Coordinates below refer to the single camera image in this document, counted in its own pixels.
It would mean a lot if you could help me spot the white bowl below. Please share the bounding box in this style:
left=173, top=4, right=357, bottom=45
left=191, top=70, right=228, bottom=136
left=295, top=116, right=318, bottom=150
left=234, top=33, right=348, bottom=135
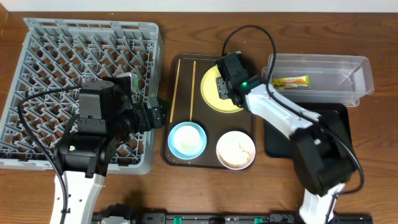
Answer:
left=216, top=131, right=256, bottom=170

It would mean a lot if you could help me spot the white paper cup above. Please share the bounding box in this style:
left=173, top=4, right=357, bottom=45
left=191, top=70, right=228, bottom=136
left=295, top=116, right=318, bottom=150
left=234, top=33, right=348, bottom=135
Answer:
left=174, top=125, right=200, bottom=152

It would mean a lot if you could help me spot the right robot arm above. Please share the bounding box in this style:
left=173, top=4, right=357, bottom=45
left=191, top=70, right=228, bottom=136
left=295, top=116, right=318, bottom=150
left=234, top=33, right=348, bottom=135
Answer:
left=215, top=52, right=363, bottom=223

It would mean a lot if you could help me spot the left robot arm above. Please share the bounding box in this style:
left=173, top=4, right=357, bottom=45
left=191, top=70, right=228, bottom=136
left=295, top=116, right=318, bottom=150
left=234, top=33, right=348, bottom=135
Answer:
left=50, top=73, right=169, bottom=223

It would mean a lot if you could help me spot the yellow plate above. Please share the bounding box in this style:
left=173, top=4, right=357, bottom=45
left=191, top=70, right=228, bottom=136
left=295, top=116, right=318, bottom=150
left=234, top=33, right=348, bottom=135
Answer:
left=200, top=65, right=243, bottom=113

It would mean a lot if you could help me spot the dark brown serving tray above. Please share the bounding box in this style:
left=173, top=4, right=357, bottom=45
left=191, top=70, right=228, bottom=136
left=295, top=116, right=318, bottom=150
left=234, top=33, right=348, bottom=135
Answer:
left=161, top=53, right=256, bottom=169

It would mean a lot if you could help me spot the light blue bowl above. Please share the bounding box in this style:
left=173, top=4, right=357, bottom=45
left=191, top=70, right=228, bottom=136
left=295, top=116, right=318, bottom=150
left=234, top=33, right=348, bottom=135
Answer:
left=167, top=122, right=207, bottom=160

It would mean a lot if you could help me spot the right wooden chopstick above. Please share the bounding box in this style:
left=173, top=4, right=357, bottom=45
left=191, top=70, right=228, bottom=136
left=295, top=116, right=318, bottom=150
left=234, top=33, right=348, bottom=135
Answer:
left=189, top=60, right=197, bottom=122

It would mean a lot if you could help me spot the wooden chopstick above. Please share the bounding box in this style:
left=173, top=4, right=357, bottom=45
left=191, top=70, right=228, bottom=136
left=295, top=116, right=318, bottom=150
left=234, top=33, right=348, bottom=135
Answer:
left=169, top=59, right=181, bottom=123
left=189, top=60, right=197, bottom=122

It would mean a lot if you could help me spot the yellow snack wrapper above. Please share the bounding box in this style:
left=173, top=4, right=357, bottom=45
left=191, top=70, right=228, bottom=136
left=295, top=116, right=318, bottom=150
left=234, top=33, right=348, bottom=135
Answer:
left=272, top=75, right=310, bottom=89

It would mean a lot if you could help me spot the left wooden chopstick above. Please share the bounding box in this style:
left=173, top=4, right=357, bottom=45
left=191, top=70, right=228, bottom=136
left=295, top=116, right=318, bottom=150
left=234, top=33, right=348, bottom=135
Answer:
left=169, top=59, right=181, bottom=123

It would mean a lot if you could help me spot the black tray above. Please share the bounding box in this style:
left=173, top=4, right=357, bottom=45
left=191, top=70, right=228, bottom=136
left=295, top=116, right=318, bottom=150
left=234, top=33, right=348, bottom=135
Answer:
left=264, top=103, right=352, bottom=159

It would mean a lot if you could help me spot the clear plastic bin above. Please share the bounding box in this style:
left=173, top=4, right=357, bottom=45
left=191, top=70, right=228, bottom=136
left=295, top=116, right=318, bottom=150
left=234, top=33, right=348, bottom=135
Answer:
left=271, top=54, right=374, bottom=107

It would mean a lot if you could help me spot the grey plastic dish rack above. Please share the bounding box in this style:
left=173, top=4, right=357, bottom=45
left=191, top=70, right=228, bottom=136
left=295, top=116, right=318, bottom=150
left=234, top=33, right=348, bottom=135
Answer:
left=1, top=18, right=164, bottom=170

